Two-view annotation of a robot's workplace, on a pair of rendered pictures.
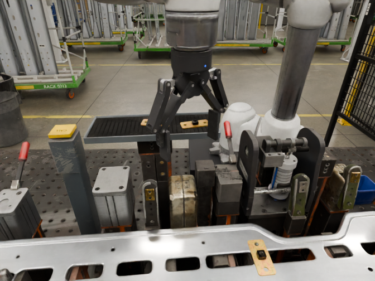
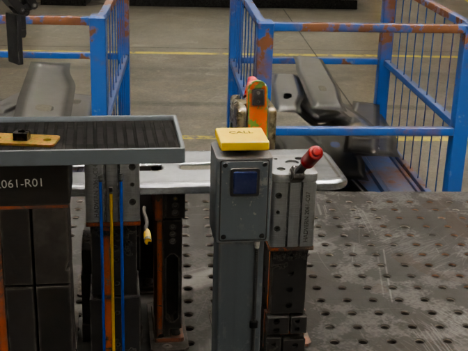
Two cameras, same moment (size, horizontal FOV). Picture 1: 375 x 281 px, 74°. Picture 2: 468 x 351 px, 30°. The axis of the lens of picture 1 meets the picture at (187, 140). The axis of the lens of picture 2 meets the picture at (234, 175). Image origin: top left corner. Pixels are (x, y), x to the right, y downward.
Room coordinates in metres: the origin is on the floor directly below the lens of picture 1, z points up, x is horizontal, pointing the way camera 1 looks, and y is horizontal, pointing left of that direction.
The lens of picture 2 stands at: (1.66, 0.29, 1.48)
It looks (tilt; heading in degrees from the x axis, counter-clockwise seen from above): 20 degrees down; 177
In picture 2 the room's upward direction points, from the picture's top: 2 degrees clockwise
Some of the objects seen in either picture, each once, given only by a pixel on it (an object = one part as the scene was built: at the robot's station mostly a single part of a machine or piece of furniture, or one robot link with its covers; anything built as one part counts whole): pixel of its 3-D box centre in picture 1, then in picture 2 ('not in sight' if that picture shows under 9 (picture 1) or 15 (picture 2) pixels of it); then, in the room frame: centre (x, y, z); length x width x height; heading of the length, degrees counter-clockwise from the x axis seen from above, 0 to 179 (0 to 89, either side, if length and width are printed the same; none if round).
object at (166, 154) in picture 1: (164, 144); (14, 38); (0.43, 0.05, 1.23); 0.03 x 0.01 x 0.07; 39
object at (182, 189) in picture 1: (182, 236); not in sight; (0.48, 0.01, 0.89); 0.13 x 0.11 x 0.38; 5
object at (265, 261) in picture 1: (261, 255); not in sight; (0.34, -0.16, 1.01); 0.08 x 0.04 x 0.01; 5
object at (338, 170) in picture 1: (324, 217); not in sight; (0.56, -0.43, 0.88); 0.11 x 0.09 x 0.37; 5
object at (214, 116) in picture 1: (213, 125); not in sight; (0.51, -0.06, 1.23); 0.03 x 0.01 x 0.07; 39
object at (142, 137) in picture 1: (154, 126); (27, 139); (0.65, 0.10, 1.16); 0.37 x 0.14 x 0.02; 95
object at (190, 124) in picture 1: (195, 122); not in sight; (0.66, -0.02, 1.17); 0.08 x 0.04 x 0.01; 104
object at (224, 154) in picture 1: (229, 148); not in sight; (1.11, -0.22, 0.79); 0.22 x 0.18 x 0.06; 102
